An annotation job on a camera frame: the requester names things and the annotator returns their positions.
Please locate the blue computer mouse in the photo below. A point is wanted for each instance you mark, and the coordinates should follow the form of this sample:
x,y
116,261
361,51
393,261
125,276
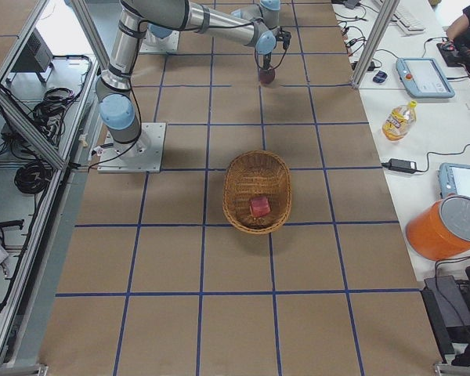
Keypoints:
x,y
380,77

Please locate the white keyboard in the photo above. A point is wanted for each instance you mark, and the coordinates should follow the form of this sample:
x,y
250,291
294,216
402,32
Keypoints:
x,y
406,21

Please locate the blue teach pendant far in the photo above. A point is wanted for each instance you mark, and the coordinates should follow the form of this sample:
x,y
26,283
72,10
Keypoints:
x,y
423,78

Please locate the yellow juice bottle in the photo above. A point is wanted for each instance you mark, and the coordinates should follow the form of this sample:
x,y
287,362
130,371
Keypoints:
x,y
398,123

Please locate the aluminium frame post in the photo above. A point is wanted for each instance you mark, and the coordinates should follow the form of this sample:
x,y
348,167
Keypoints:
x,y
377,32

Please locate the brown wicker basket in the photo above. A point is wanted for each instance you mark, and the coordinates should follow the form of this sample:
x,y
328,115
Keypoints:
x,y
254,175

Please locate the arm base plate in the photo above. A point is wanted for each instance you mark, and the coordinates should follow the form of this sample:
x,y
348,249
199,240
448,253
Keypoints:
x,y
154,45
144,156

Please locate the blue teach pendant near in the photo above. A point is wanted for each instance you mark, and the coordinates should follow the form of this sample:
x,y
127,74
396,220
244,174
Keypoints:
x,y
454,179

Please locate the dark red apple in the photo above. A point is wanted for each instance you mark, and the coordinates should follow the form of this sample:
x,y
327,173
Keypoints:
x,y
266,76

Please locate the blue teach pendant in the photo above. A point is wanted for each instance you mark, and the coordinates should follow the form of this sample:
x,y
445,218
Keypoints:
x,y
423,78
454,179

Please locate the black power adapter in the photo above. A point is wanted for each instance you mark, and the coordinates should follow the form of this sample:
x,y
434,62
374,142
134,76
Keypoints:
x,y
399,165

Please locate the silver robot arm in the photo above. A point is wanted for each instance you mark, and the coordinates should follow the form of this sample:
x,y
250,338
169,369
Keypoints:
x,y
256,25

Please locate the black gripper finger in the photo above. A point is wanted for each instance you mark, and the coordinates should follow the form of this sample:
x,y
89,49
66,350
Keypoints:
x,y
264,67

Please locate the black box on table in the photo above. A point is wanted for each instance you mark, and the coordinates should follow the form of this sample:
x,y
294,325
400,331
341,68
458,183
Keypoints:
x,y
447,312

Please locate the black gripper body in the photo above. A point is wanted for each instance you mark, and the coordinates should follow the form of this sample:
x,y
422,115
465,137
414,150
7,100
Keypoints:
x,y
265,61

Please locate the grey control box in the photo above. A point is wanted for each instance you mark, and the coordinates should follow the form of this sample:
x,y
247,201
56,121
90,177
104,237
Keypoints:
x,y
36,58

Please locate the orange bucket with grey lid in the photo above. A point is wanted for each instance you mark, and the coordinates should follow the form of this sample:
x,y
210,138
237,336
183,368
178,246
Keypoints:
x,y
443,230

